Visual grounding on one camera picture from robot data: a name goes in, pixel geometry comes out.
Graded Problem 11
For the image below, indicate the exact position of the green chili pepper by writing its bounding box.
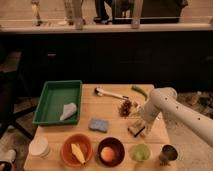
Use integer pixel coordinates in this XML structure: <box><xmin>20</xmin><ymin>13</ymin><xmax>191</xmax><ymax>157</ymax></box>
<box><xmin>131</xmin><ymin>85</ymin><xmax>148</xmax><ymax>101</ymax></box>

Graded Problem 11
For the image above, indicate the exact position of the orange bowl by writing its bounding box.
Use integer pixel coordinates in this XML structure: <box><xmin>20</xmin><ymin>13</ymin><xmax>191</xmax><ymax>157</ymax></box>
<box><xmin>60</xmin><ymin>134</ymin><xmax>93</xmax><ymax>167</ymax></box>

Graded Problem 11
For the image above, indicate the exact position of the white handled brush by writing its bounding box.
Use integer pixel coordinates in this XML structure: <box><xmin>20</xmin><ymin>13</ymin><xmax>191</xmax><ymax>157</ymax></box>
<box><xmin>94</xmin><ymin>87</ymin><xmax>129</xmax><ymax>100</ymax></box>

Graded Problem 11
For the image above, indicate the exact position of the silver metal cup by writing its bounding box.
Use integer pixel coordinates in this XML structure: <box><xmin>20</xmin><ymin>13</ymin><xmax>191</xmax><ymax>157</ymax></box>
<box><xmin>159</xmin><ymin>144</ymin><xmax>178</xmax><ymax>166</ymax></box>

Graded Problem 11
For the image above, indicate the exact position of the white crumpled cloth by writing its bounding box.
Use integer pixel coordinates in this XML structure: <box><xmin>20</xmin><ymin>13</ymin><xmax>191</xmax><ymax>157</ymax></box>
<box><xmin>60</xmin><ymin>103</ymin><xmax>77</xmax><ymax>121</ymax></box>

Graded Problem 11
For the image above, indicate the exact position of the blue sponge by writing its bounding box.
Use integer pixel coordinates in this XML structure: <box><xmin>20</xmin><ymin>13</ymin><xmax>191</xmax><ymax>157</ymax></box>
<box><xmin>88</xmin><ymin>118</ymin><xmax>109</xmax><ymax>133</ymax></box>

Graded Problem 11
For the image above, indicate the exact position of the dark brown bowl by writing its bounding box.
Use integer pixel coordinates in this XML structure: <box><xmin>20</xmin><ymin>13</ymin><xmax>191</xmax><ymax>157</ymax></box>
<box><xmin>97</xmin><ymin>137</ymin><xmax>125</xmax><ymax>167</ymax></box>

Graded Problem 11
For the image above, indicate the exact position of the black tan whiteboard eraser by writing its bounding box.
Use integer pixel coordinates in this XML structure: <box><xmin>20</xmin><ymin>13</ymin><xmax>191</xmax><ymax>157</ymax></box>
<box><xmin>127</xmin><ymin>121</ymin><xmax>145</xmax><ymax>137</ymax></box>

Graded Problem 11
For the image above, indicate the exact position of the green plastic tray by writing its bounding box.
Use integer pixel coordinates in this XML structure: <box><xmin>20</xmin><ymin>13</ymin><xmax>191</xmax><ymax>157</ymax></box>
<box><xmin>33</xmin><ymin>80</ymin><xmax>82</xmax><ymax>126</ymax></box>

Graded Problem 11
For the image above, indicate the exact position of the yellow corn piece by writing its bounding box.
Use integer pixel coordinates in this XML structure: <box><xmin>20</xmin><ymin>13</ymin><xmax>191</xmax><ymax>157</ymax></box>
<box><xmin>71</xmin><ymin>144</ymin><xmax>86</xmax><ymax>164</ymax></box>

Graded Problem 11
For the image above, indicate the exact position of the green plastic cup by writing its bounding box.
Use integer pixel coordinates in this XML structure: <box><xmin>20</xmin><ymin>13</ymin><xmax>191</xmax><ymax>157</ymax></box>
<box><xmin>129</xmin><ymin>144</ymin><xmax>151</xmax><ymax>162</ymax></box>

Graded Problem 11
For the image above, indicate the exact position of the black office chair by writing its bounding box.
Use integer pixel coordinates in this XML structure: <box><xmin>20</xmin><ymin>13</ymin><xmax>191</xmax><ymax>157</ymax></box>
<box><xmin>0</xmin><ymin>52</ymin><xmax>36</xmax><ymax>140</ymax></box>

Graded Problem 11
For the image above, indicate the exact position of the brown pine cone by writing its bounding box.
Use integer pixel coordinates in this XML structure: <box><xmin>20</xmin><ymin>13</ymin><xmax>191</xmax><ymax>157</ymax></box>
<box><xmin>119</xmin><ymin>100</ymin><xmax>132</xmax><ymax>117</ymax></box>

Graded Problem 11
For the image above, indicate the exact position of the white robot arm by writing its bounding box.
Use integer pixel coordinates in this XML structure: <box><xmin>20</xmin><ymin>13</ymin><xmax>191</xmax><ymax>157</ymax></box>
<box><xmin>138</xmin><ymin>87</ymin><xmax>213</xmax><ymax>148</ymax></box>

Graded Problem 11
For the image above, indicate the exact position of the orange round fruit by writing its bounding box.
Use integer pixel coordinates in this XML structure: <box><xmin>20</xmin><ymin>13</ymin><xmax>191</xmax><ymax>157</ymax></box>
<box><xmin>101</xmin><ymin>147</ymin><xmax>115</xmax><ymax>162</ymax></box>

